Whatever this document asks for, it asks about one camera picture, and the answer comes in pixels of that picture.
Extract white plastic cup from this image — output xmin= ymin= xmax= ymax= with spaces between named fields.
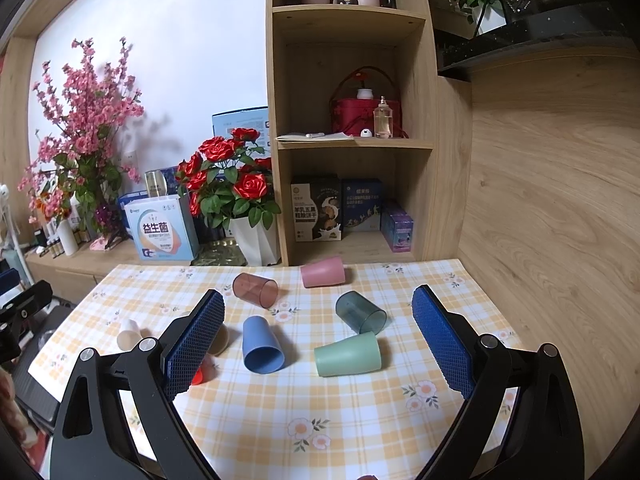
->
xmin=116 ymin=318 xmax=142 ymax=352

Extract red plastic cup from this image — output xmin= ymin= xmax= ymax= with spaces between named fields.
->
xmin=191 ymin=366 xmax=204 ymax=386

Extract beige plastic cup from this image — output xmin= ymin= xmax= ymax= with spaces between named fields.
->
xmin=207 ymin=325 xmax=230 ymax=356

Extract blue plastic cup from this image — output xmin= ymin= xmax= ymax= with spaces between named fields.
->
xmin=242 ymin=315 xmax=285 ymax=375

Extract green plastic cup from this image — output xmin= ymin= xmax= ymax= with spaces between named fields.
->
xmin=314 ymin=333 xmax=382 ymax=377

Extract dark teal transparent cup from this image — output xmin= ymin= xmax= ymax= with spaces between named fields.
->
xmin=335 ymin=290 xmax=387 ymax=335

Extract brown transparent cup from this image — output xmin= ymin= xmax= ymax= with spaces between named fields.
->
xmin=232 ymin=273 xmax=279 ymax=309

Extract pink plastic cup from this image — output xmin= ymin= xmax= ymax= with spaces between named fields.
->
xmin=300 ymin=256 xmax=346 ymax=288

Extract low wooden side cabinet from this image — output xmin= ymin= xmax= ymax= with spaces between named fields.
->
xmin=25 ymin=240 xmax=141 ymax=304

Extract white bottle on cabinet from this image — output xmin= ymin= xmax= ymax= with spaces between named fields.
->
xmin=56 ymin=219 xmax=79 ymax=256

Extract light blue probiotic box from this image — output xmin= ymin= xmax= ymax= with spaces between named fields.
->
xmin=125 ymin=194 xmax=200 ymax=262

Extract green gold tray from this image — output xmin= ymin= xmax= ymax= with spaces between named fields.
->
xmin=191 ymin=238 xmax=246 ymax=266

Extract purple small box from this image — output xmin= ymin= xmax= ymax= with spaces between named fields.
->
xmin=381 ymin=207 xmax=413 ymax=252

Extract silver box behind probiotic box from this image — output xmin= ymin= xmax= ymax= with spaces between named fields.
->
xmin=144 ymin=170 xmax=168 ymax=197

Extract pink blossom flower arrangement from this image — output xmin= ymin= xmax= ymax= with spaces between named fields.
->
xmin=18 ymin=38 xmax=144 ymax=247

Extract red roses in white pot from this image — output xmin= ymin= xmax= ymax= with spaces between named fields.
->
xmin=176 ymin=128 xmax=281 ymax=266

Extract dark blue box on shelf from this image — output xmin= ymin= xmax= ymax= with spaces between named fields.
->
xmin=342 ymin=179 xmax=383 ymax=233

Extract black cookie box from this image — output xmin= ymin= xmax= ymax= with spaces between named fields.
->
xmin=291 ymin=174 xmax=343 ymax=243

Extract wooden shelf unit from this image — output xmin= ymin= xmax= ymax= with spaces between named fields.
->
xmin=266 ymin=0 xmax=472 ymax=266

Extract glass perfume bottle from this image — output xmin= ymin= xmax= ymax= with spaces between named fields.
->
xmin=373 ymin=96 xmax=393 ymax=139

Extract red gift basket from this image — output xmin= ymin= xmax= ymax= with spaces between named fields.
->
xmin=329 ymin=65 xmax=408 ymax=139

